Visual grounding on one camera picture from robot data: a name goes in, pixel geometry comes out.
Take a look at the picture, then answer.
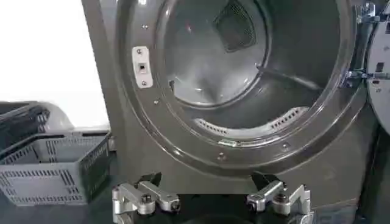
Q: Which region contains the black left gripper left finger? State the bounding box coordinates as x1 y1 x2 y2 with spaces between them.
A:
112 172 181 224

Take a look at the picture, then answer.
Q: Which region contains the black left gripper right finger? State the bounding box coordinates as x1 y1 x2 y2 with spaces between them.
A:
246 172 312 224

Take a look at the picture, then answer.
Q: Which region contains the grey plastic laundry basket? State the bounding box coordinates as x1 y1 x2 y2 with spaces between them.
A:
0 131 112 207

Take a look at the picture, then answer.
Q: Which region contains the grey dryer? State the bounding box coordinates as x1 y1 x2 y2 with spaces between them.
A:
80 0 380 224

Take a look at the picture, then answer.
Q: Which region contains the white door latch plate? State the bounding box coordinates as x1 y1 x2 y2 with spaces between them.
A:
131 46 154 89

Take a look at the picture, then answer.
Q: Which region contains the black plastic basket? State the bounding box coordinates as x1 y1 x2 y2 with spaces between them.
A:
0 101 51 152

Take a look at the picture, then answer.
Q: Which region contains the round dryer door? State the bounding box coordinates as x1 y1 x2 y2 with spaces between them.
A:
364 2 390 136

